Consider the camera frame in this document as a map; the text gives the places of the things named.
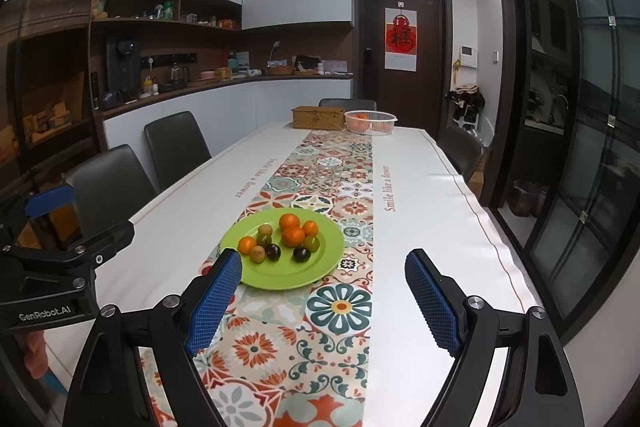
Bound metal pot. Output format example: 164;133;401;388
510;181;548;215

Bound white floral patterned tablecloth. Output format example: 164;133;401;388
47;122;538;427

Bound person's left hand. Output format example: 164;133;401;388
22;331;51;375

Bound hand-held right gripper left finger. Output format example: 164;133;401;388
62;248;243;427

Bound clothes rack with bags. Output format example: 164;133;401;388
445;84;486;132

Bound red wall calendar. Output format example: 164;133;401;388
384;7;417;71

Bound wooden wall shelf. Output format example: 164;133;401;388
92;0;243;30

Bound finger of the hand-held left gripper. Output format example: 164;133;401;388
10;221;136;270
0;183;76;228

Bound black coffee machine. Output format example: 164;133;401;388
105;34;142;100

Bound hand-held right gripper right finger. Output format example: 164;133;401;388
404;248;586;427

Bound dark wooden door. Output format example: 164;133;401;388
355;0;452;128

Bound white counter cabinet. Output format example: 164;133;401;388
102;77;353;168

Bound sliding glass door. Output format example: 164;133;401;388
525;0;640;338

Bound woven rattan box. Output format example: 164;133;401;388
291;106;346;130

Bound dark leather chair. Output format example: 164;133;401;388
144;111;212;192
318;98;377;112
65;144;158;240
437;125;485;182

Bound green plate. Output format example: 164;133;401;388
220;207;345;291

